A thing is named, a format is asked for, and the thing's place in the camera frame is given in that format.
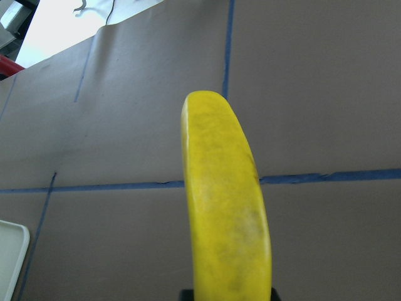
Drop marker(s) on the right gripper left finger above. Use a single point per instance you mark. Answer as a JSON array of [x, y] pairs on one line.
[[186, 295]]

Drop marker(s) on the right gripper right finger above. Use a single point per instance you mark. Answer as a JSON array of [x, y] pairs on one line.
[[274, 295]]

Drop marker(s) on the cream bear tray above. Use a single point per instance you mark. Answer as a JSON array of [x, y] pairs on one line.
[[14, 245]]

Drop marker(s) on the red cylinder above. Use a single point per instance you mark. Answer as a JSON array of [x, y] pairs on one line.
[[8, 67]]

